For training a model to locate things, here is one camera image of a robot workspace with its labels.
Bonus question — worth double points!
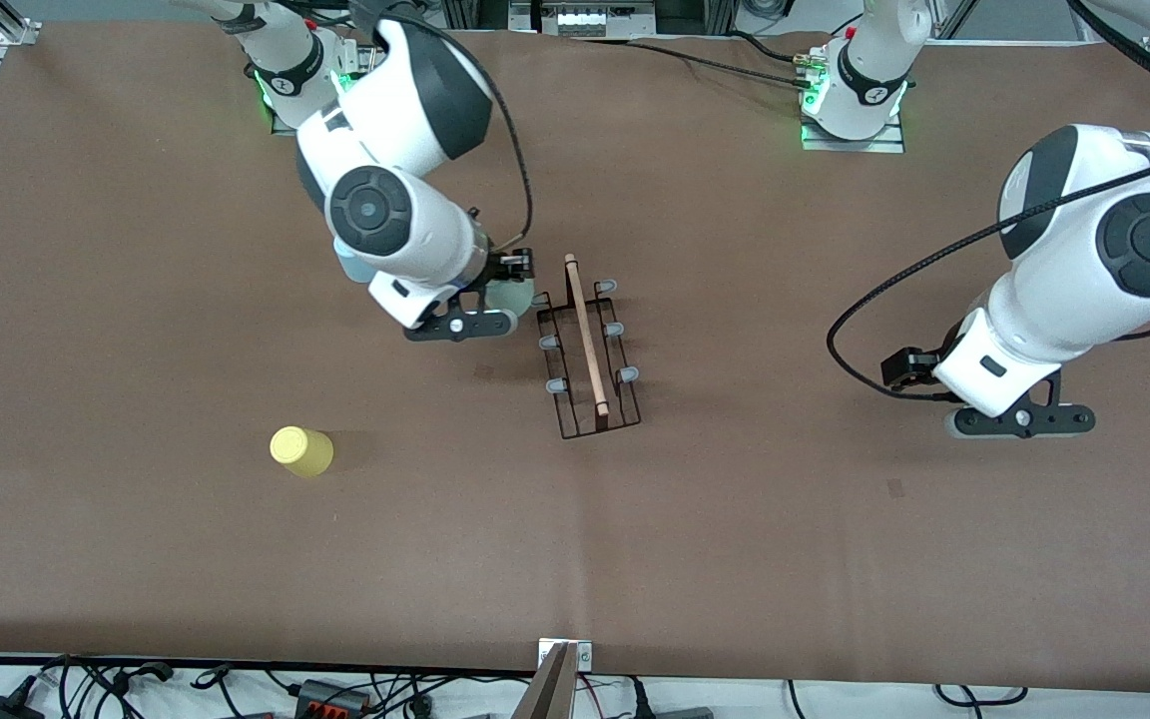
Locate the light green plastic cup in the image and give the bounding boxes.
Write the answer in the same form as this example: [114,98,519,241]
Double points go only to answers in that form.
[483,280,537,321]

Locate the black wire cup holder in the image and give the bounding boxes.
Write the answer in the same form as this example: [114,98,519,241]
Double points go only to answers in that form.
[535,254,643,440]

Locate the yellow plastic cup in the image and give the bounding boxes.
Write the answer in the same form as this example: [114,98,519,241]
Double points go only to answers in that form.
[270,426,334,478]

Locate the light blue plastic cup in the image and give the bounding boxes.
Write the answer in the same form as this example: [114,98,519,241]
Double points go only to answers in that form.
[333,236,376,285]

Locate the brown table mat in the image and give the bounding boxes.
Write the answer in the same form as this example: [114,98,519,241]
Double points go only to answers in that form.
[0,22,1150,690]

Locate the white socket box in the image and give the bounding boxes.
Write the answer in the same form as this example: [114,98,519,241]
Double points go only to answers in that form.
[535,0,661,39]

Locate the black power strip orange switches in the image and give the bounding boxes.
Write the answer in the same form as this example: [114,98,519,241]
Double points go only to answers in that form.
[293,679,373,716]

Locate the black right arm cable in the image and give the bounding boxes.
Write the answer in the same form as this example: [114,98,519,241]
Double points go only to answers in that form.
[350,0,536,256]

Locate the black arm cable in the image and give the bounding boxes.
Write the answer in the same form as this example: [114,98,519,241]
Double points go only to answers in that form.
[827,0,1150,402]
[350,0,536,256]

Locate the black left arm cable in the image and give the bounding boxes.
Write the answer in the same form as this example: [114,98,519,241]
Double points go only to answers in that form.
[827,0,1150,402]

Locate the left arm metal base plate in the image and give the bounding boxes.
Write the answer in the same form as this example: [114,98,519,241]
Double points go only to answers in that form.
[801,115,906,154]

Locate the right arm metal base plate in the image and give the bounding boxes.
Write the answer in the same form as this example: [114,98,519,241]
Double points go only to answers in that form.
[271,30,383,139]

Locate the thin black table cable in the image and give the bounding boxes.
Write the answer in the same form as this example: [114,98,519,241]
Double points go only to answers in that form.
[575,33,821,93]

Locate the thick black table cable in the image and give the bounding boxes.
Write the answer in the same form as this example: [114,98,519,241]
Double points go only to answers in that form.
[728,28,808,65]

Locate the small metal mounting bracket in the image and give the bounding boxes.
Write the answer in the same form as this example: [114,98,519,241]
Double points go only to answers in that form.
[538,639,593,670]

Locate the brown camera support bar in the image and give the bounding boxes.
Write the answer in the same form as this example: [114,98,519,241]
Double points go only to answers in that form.
[510,642,578,719]

